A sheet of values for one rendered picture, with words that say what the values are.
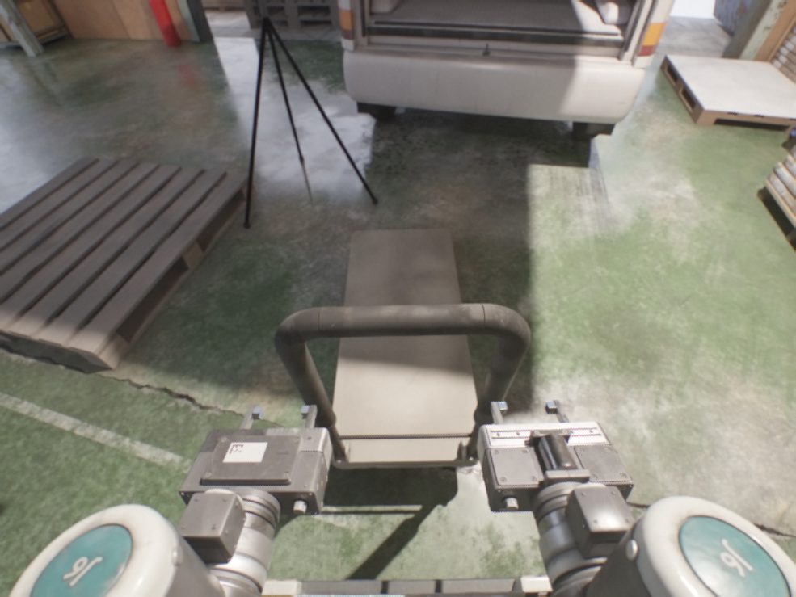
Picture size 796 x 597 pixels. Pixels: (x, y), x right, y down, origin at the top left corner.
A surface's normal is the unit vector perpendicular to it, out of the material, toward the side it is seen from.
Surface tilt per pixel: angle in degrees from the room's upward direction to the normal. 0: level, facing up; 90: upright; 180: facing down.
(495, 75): 82
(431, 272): 0
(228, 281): 0
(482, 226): 0
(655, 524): 38
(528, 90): 87
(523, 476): 20
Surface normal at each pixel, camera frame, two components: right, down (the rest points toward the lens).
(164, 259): -0.03, -0.64
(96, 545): -0.11, -0.90
